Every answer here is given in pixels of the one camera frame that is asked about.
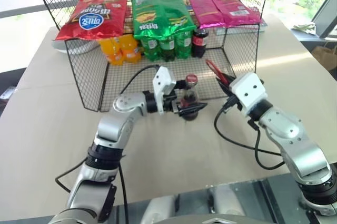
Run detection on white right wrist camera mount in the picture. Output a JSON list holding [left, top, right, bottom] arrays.
[[229, 73, 268, 117]]

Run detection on magenta chip bag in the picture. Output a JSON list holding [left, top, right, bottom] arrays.
[[211, 0, 263, 28], [186, 0, 227, 30]]

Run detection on red chip bag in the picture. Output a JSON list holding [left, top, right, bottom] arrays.
[[54, 0, 131, 41]]

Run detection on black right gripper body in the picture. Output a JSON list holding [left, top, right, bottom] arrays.
[[223, 86, 244, 113]]

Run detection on grey rounded shape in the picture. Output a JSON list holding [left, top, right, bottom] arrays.
[[210, 184, 249, 224]]

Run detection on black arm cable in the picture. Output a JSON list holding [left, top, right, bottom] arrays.
[[213, 99, 287, 170], [54, 154, 130, 224]]

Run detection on green soda plastic bottle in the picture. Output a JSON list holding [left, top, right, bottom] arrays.
[[139, 37, 162, 62], [174, 32, 193, 60], [158, 37, 177, 63]]

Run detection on glass cola bottle red cap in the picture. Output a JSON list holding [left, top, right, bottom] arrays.
[[181, 74, 201, 122]]

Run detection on red bottle opener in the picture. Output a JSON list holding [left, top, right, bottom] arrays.
[[205, 59, 230, 84]]

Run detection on orange soda plastic bottle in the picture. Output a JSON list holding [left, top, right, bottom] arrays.
[[98, 37, 125, 66], [118, 35, 143, 64]]

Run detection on green chip bag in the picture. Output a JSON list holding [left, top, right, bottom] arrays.
[[131, 0, 197, 40]]

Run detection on brown paper bag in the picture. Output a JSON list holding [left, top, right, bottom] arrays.
[[311, 40, 337, 71]]

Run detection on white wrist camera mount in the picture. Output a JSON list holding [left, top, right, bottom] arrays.
[[229, 73, 268, 117], [152, 66, 177, 115]]

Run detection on black wire mesh rack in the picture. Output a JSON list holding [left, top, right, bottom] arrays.
[[28, 0, 274, 112]]

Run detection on white crumpled cloth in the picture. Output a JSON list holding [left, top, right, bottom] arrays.
[[290, 23, 317, 35]]

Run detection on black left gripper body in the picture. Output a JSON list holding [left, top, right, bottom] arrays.
[[161, 80, 185, 114]]

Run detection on dark slanted panel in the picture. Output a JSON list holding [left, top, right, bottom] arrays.
[[311, 0, 337, 43]]

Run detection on dark cola plastic bottle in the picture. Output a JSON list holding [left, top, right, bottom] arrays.
[[190, 29, 210, 59]]

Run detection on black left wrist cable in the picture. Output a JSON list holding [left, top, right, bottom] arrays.
[[119, 65, 160, 95]]

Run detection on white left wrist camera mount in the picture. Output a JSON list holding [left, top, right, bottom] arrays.
[[152, 66, 177, 115]]

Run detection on black left upper arm cable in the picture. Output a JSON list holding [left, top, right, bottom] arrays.
[[54, 154, 130, 224]]

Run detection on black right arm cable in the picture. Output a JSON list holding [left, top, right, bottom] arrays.
[[213, 99, 287, 170]]

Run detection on white plate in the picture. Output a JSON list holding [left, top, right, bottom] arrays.
[[51, 38, 100, 55]]

